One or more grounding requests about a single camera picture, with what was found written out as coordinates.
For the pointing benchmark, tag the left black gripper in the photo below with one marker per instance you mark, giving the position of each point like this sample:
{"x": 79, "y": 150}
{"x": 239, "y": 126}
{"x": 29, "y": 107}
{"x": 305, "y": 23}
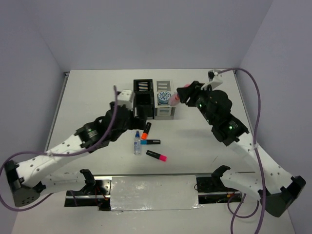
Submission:
{"x": 137, "y": 123}

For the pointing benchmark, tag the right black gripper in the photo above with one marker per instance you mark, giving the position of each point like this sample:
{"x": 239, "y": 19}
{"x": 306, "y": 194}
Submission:
{"x": 191, "y": 91}

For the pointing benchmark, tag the pink cylindrical tube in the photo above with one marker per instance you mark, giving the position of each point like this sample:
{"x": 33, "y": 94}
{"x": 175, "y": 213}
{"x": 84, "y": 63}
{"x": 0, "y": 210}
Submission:
{"x": 174, "y": 100}

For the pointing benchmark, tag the clear spray bottle blue cap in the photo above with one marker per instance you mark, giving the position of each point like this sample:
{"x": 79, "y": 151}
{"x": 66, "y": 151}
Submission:
{"x": 137, "y": 144}

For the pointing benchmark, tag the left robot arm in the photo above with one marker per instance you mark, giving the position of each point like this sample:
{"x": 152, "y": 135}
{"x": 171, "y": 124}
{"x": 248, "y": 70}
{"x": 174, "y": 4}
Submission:
{"x": 28, "y": 180}

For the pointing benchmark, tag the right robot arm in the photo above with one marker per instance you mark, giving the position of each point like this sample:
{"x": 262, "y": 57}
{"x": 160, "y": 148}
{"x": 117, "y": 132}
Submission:
{"x": 272, "y": 186}

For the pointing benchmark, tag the orange highlighter marker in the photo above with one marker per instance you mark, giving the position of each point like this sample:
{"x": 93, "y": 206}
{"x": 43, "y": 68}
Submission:
{"x": 146, "y": 131}

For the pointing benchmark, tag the white organizer container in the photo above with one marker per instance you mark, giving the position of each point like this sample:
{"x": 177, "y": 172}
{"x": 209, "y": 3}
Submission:
{"x": 163, "y": 90}

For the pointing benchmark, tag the blue highlighter marker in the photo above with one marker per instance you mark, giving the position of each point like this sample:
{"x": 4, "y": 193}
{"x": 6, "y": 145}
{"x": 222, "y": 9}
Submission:
{"x": 150, "y": 142}

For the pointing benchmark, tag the black organizer container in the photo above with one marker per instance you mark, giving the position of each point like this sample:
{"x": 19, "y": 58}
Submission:
{"x": 144, "y": 105}

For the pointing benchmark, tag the pink highlighter marker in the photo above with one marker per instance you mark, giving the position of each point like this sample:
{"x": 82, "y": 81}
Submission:
{"x": 156, "y": 155}

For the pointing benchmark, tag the silver tape cover panel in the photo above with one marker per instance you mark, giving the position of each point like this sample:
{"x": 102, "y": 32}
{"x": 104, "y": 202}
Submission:
{"x": 153, "y": 193}

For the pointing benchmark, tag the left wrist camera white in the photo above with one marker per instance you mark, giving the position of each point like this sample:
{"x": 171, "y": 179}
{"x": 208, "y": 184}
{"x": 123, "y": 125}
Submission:
{"x": 126, "y": 98}

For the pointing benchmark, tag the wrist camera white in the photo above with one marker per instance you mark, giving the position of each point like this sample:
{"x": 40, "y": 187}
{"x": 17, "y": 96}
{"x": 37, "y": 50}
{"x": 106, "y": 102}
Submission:
{"x": 126, "y": 98}
{"x": 213, "y": 80}

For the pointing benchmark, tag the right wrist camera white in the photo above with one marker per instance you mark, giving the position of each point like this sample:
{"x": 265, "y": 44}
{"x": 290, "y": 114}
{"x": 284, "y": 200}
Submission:
{"x": 213, "y": 80}

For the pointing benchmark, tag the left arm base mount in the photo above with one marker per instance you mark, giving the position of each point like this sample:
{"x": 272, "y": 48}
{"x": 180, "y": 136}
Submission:
{"x": 96, "y": 192}

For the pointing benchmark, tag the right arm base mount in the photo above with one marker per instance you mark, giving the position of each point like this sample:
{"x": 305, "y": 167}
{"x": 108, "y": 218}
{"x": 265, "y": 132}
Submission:
{"x": 210, "y": 192}

